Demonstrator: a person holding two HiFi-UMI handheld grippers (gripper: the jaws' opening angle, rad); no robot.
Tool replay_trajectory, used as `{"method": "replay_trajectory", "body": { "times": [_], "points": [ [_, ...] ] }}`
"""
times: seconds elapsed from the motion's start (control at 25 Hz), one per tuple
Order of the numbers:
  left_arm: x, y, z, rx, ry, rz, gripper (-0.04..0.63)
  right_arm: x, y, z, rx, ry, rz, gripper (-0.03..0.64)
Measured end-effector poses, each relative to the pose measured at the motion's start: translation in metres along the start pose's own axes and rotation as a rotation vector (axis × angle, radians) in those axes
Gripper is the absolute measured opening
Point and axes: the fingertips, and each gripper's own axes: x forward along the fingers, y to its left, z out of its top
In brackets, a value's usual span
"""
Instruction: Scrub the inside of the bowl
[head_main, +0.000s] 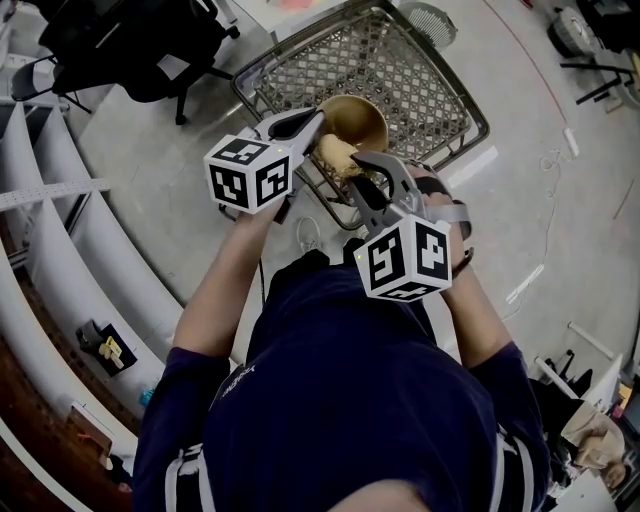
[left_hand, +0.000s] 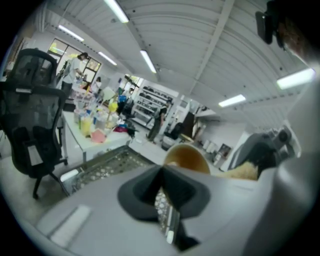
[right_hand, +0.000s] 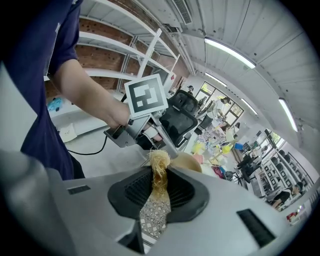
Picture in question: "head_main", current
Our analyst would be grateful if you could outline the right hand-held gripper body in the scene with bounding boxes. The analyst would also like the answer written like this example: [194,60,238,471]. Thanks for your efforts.
[353,199,454,304]

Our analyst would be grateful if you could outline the dark wrist bracelet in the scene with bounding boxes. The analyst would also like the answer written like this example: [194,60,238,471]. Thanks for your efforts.
[449,247,475,274]

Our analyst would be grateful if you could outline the person's right forearm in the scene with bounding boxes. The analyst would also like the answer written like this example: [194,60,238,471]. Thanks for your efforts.
[439,264,516,371]

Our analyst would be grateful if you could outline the person's black trousers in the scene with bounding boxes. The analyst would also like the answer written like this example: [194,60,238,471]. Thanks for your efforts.
[267,237,366,296]

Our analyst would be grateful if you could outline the person's navy shirt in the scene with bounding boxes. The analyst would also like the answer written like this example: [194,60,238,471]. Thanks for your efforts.
[130,264,551,512]

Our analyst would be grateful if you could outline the black box with yellow items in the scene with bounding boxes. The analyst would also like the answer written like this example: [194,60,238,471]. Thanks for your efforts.
[74,319,139,379]

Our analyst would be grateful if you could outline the white floor cable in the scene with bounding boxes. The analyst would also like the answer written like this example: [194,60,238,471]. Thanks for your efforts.
[502,149,566,321]

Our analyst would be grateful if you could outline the person's white left shoe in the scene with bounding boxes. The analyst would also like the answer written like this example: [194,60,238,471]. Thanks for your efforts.
[296,216,321,254]

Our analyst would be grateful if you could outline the tan ceramic bowl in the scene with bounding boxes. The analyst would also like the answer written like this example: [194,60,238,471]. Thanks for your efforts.
[317,94,389,154]

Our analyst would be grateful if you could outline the person's right hand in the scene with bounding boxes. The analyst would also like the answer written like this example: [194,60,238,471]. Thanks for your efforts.
[404,163,474,271]

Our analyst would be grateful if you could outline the brown cardboard box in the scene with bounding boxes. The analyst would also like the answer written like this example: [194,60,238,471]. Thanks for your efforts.
[69,399,114,454]

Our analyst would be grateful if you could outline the white shelf unit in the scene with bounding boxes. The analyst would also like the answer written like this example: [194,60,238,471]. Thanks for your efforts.
[0,102,241,512]

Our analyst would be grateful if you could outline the grey harness strap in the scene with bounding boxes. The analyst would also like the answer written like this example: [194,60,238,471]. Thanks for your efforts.
[163,442,216,512]
[492,424,536,512]

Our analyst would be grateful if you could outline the white slotted bin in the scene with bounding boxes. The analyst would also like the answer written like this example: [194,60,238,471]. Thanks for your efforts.
[399,1,459,49]

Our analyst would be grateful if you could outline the white tube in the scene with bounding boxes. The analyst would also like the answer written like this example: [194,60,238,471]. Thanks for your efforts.
[568,322,615,359]

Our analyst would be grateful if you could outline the grey and black hand strap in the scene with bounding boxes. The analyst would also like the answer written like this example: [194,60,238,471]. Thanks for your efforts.
[412,174,474,241]

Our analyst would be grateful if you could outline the black office chair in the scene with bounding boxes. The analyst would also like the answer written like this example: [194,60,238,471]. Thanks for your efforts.
[38,0,241,126]

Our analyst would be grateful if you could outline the person's left forearm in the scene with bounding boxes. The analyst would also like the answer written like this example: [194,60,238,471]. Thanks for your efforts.
[172,209,274,359]

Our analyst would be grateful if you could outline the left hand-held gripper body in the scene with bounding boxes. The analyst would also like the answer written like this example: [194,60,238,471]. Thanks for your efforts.
[203,129,307,224]

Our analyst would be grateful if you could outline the black metal stand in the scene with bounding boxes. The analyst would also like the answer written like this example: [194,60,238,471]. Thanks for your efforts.
[560,59,636,105]

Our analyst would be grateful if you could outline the yellow sponge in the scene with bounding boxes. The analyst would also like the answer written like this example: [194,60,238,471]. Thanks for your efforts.
[316,133,375,181]

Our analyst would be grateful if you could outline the grey round basket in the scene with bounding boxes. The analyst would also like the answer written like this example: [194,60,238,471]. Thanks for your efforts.
[547,7,597,59]

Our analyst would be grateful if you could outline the white desk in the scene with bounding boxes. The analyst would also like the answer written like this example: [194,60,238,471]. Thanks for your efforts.
[227,0,351,44]

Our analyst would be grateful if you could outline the black folding chair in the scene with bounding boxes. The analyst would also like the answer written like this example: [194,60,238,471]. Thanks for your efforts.
[10,55,94,115]

